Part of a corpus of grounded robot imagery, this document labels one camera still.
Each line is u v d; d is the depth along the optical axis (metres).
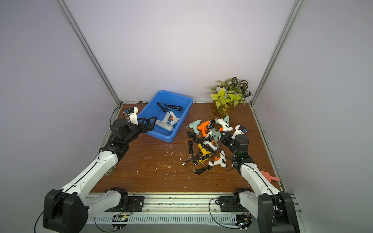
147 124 0.70
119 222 0.71
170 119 1.07
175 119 1.06
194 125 1.03
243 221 0.70
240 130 0.75
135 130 0.67
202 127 1.02
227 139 0.74
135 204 0.73
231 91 1.00
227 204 0.73
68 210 0.39
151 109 1.09
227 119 1.07
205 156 0.87
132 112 0.68
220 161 0.86
